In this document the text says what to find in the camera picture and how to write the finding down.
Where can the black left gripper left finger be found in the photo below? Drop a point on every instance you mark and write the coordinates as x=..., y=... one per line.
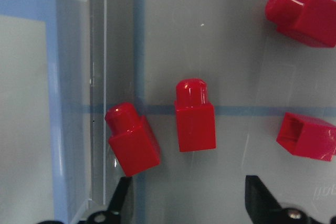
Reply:
x=121, y=202

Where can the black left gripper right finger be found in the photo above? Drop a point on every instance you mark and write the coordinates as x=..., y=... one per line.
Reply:
x=260, y=204

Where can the red block with stud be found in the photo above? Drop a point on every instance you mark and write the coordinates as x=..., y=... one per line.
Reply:
x=132, y=141
x=195, y=116
x=311, y=22

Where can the red block hollow side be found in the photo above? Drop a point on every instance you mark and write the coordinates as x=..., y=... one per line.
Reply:
x=306, y=136

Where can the clear plastic storage box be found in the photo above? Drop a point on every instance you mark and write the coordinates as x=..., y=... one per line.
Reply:
x=141, y=49

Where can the blue plastic tray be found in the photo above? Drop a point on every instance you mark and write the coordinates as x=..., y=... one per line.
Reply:
x=45, y=79

